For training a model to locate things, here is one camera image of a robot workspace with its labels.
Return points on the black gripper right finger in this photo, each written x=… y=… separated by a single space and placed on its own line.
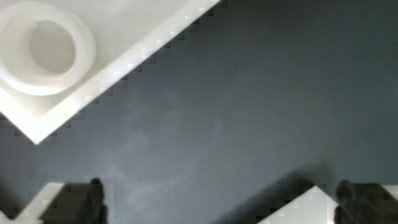
x=367 y=204

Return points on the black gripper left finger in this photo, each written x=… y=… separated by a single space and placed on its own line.
x=77 y=207

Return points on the white square tabletop part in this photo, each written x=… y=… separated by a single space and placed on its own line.
x=74 y=43

